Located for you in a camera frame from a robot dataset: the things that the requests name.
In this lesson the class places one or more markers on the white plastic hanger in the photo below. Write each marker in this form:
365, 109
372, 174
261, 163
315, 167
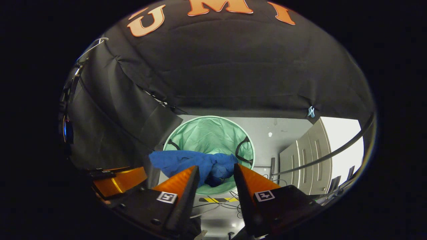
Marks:
95, 45

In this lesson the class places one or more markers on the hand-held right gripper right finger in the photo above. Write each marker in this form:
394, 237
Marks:
245, 200

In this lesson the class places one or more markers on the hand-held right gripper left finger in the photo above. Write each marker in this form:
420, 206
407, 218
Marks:
188, 193

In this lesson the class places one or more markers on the light blue clip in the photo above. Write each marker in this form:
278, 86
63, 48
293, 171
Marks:
311, 111

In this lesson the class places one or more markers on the green laundry hamper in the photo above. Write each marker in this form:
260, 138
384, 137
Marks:
210, 136

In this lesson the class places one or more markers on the yellow black floor tape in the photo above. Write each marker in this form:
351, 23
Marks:
217, 199

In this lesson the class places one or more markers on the black clothes rail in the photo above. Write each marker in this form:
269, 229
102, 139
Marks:
327, 155

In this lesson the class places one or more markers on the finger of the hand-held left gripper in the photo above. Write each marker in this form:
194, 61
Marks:
120, 181

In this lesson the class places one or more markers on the grey cabinet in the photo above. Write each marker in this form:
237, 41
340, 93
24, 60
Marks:
310, 160

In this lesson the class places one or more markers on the black backdrop cloth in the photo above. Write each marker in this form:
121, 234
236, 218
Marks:
233, 66

